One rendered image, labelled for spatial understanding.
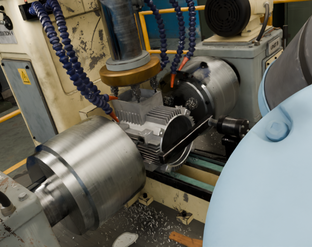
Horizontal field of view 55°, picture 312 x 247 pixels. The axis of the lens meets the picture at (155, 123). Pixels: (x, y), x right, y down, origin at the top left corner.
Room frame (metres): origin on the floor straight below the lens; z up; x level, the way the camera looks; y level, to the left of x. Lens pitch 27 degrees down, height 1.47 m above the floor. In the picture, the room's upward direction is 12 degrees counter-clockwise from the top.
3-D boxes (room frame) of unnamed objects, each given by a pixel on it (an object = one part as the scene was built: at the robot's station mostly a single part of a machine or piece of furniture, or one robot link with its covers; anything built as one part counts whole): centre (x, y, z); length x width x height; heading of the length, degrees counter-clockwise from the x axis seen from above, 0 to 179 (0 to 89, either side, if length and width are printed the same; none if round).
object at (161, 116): (0.83, 0.01, 1.02); 0.20 x 0.19 x 0.19; 44
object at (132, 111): (0.86, 0.04, 1.11); 0.12 x 0.11 x 0.07; 44
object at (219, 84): (1.03, -0.19, 1.04); 0.41 x 0.25 x 0.25; 134
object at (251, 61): (1.25, -0.42, 0.99); 0.35 x 0.31 x 0.37; 134
